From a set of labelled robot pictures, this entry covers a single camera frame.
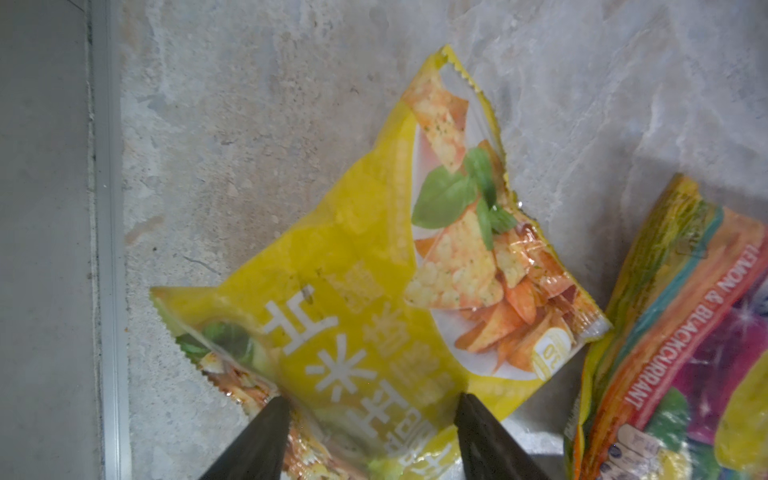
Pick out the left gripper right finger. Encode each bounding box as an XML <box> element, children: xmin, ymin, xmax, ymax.
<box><xmin>454</xmin><ymin>393</ymin><xmax>548</xmax><ymax>480</ymax></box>

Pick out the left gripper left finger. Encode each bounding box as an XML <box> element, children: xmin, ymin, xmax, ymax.
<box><xmin>200</xmin><ymin>396</ymin><xmax>291</xmax><ymax>480</ymax></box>

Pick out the yellow green chips packet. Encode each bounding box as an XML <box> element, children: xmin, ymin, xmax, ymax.
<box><xmin>150</xmin><ymin>46</ymin><xmax>610</xmax><ymax>479</ymax></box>

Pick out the pink Fox's candy packet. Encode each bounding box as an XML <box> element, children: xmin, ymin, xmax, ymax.
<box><xmin>564</xmin><ymin>174</ymin><xmax>767</xmax><ymax>479</ymax></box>

